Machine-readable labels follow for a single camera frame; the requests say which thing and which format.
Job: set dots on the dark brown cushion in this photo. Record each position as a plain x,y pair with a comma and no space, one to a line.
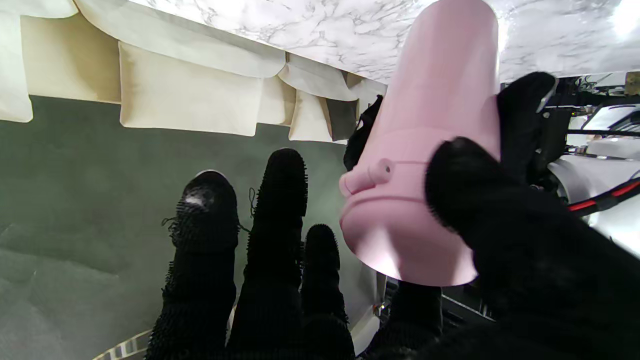
342,120

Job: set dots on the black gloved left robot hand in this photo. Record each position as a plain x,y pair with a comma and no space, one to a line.
522,125

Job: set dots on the gold-edged dark panel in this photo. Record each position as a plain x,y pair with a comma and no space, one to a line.
125,347

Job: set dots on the large cream cushion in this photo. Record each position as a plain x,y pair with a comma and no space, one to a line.
12,70

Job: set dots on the pink thermos lid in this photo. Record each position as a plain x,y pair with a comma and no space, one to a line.
395,225

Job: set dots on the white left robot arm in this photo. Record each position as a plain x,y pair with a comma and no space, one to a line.
595,172

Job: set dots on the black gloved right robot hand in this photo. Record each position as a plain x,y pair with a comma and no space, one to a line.
525,280

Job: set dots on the wide rectangular cream cushion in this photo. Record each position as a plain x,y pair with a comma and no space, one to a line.
190,92

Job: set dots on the cream cushion behind dark cushion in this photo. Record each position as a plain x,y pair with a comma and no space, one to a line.
307,120

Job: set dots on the cream fabric sofa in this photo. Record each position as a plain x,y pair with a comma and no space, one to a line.
200,50

